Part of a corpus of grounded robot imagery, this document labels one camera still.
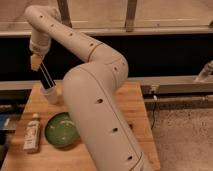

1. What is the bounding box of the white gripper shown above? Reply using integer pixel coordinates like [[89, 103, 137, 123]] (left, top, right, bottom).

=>
[[29, 31, 51, 71]]

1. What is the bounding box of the black white striped eraser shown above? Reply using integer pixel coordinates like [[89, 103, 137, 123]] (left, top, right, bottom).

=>
[[38, 64, 56, 89]]

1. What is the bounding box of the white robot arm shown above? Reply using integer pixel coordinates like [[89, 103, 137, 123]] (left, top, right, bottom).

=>
[[25, 5, 153, 171]]

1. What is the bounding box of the white ceramic cup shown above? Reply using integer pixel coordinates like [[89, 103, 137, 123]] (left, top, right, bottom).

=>
[[40, 87, 58, 104]]

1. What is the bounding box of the green bowl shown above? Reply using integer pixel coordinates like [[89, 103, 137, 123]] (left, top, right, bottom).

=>
[[44, 112, 79, 148]]

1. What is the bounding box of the white bottle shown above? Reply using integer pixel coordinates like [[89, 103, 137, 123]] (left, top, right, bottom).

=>
[[23, 113, 41, 153]]

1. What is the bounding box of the grey pipe fitting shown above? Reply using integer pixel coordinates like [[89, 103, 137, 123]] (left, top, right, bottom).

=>
[[195, 60, 213, 82]]

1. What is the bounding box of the left metal post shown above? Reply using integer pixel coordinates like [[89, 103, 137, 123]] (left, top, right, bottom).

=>
[[57, 0, 72, 27]]

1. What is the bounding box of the metal post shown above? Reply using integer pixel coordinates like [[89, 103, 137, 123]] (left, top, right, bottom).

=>
[[57, 0, 72, 27], [125, 0, 137, 32]]

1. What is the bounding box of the right metal post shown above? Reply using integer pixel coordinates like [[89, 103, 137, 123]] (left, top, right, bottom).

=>
[[125, 0, 137, 32]]

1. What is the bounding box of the black cable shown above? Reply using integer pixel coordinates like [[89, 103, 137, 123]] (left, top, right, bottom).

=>
[[150, 94, 158, 131]]

